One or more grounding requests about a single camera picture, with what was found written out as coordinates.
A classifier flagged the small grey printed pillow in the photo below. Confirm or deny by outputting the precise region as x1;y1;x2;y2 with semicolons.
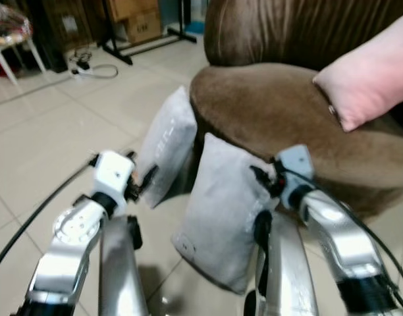
135;85;199;209

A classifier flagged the large grey pillow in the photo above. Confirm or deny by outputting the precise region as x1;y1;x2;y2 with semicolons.
171;132;279;295

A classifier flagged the brown velvet sofa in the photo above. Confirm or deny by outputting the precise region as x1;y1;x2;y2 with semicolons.
190;0;403;219

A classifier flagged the pink pillow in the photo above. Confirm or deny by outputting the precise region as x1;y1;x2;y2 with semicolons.
312;9;403;133

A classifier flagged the silver left robot leg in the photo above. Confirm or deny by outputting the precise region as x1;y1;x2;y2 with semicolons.
98;215;151;316

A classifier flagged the silver robot leg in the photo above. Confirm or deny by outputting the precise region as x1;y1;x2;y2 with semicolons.
244;209;321;316
98;215;151;316

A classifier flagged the silver right robot leg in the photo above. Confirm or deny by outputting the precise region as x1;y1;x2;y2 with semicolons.
244;209;321;316

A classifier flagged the white power strip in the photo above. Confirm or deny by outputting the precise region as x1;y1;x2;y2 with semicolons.
70;58;97;81

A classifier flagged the black metal stand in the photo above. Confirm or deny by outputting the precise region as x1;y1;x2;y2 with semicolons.
96;0;199;66

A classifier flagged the brown cardboard box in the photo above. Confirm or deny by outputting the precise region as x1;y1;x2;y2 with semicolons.
108;0;164;45

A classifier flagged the dark wooden cabinet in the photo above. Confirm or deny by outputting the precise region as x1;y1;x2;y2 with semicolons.
16;0;111;73

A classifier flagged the white small table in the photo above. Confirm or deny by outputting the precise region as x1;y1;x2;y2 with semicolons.
0;5;48;87

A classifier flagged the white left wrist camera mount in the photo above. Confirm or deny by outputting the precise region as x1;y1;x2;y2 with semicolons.
91;150;136;198

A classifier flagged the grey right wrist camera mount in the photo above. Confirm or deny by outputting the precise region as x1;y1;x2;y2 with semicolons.
275;145;315;208

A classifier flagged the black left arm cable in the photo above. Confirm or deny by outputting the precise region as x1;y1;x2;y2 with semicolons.
0;155;98;278

